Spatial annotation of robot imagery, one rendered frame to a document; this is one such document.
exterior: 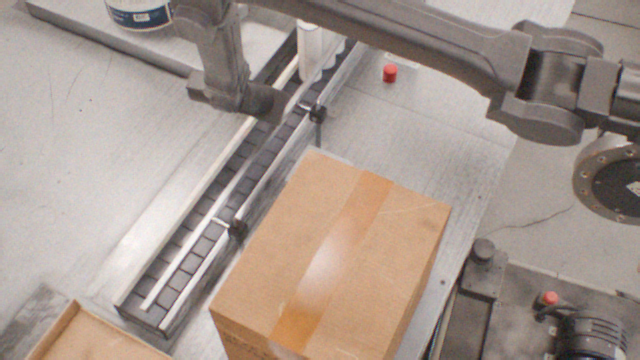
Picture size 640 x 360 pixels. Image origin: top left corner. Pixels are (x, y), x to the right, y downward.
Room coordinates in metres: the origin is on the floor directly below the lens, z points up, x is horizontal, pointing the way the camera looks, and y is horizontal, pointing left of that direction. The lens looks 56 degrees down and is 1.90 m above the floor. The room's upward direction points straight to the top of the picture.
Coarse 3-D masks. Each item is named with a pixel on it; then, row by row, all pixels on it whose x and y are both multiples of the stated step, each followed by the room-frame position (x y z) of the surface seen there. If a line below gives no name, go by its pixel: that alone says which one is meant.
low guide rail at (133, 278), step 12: (288, 72) 0.96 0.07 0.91; (276, 84) 0.93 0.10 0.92; (252, 120) 0.83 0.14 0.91; (240, 132) 0.79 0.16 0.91; (228, 144) 0.76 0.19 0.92; (228, 156) 0.74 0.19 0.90; (216, 168) 0.70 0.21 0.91; (204, 180) 0.68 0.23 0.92; (192, 192) 0.65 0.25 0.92; (192, 204) 0.63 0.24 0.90; (180, 216) 0.60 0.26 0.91; (168, 228) 0.57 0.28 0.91; (156, 240) 0.54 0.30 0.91; (168, 240) 0.55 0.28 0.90; (156, 252) 0.52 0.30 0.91; (144, 264) 0.50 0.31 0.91; (132, 276) 0.47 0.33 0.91; (120, 288) 0.45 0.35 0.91; (120, 300) 0.43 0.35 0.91
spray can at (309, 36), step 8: (304, 24) 0.97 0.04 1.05; (304, 32) 0.96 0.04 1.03; (312, 32) 0.96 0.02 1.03; (320, 32) 0.97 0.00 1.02; (304, 40) 0.96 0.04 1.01; (312, 40) 0.96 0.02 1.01; (320, 40) 0.97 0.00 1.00; (304, 48) 0.96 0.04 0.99; (312, 48) 0.96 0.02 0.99; (320, 48) 0.97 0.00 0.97; (304, 56) 0.96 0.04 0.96; (312, 56) 0.96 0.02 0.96; (320, 56) 0.97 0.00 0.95; (304, 64) 0.96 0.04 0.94; (312, 64) 0.96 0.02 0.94; (304, 72) 0.96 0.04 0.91; (320, 72) 0.97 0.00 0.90; (304, 80) 0.96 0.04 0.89
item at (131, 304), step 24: (312, 96) 0.92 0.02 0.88; (288, 120) 0.85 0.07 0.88; (240, 144) 0.79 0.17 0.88; (264, 168) 0.73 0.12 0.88; (216, 192) 0.67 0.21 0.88; (240, 192) 0.67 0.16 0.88; (192, 216) 0.62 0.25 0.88; (216, 240) 0.56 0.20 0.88; (168, 264) 0.51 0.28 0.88; (192, 264) 0.51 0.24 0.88; (144, 288) 0.47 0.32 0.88; (168, 288) 0.47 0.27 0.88
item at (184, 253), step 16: (336, 48) 1.00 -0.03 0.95; (320, 64) 0.94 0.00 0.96; (288, 112) 0.81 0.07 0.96; (272, 128) 0.77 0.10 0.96; (240, 176) 0.65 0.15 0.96; (224, 192) 0.62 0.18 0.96; (208, 224) 0.55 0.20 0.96; (192, 240) 0.52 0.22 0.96; (160, 288) 0.43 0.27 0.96; (144, 304) 0.40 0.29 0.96
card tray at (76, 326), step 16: (64, 320) 0.41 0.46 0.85; (80, 320) 0.42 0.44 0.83; (96, 320) 0.42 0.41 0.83; (48, 336) 0.38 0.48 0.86; (64, 336) 0.39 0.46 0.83; (80, 336) 0.39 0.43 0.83; (96, 336) 0.39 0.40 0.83; (112, 336) 0.39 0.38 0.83; (128, 336) 0.39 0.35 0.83; (32, 352) 0.35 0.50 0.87; (48, 352) 0.36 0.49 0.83; (64, 352) 0.36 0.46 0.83; (80, 352) 0.36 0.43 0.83; (96, 352) 0.36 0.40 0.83; (112, 352) 0.36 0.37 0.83; (128, 352) 0.36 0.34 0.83; (144, 352) 0.36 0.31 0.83; (160, 352) 0.36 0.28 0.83
